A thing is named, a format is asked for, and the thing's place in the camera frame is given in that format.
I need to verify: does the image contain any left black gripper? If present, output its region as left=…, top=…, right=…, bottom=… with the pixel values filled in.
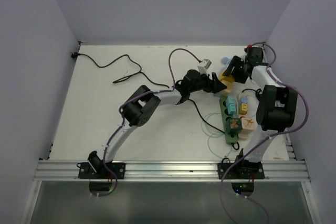
left=188, top=71, right=225, bottom=94

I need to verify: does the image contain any yellow cube socket adapter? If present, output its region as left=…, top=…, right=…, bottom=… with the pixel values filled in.
left=219, top=71, right=235, bottom=83

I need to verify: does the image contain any teal charger plug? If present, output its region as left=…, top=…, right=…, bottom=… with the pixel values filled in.
left=225, top=95, right=236, bottom=106
left=226, top=103, right=237, bottom=115

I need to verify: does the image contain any green power strip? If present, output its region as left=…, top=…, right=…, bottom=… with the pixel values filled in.
left=219, top=95, right=242, bottom=146

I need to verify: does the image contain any beige dragon cube adapter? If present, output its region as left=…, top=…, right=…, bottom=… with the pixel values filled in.
left=218, top=80, right=233, bottom=96

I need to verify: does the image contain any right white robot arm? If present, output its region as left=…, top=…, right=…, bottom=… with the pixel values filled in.
left=224, top=56, right=298, bottom=178

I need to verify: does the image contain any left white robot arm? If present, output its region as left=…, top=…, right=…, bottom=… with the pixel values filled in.
left=87, top=69, right=227, bottom=178

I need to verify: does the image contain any blue adapter on beige strip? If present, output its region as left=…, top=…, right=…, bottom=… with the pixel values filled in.
left=238, top=95, right=248, bottom=115

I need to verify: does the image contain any beige power strip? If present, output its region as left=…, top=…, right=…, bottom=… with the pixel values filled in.
left=237, top=92, right=256, bottom=140

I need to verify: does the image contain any green dragon cube adapter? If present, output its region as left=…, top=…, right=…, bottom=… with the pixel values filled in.
left=226, top=118, right=242, bottom=134

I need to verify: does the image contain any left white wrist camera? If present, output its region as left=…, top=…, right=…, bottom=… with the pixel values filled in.
left=197, top=59, right=212, bottom=75

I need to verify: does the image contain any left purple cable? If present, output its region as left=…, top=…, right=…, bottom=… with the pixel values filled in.
left=101, top=48, right=202, bottom=197

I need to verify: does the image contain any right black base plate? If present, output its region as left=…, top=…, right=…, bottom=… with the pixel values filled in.
left=217, top=161, right=265, bottom=179

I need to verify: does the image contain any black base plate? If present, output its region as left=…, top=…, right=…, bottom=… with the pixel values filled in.
left=77, top=162, right=126, bottom=179
left=217, top=161, right=265, bottom=179

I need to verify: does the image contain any black power strip cable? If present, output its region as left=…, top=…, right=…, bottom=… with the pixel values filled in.
left=70, top=52, right=226, bottom=133

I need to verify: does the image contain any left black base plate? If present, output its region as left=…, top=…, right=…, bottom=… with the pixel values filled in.
left=77, top=162, right=126, bottom=179

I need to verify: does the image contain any aluminium front rail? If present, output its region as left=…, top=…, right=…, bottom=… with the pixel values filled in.
left=33, top=160, right=310, bottom=182

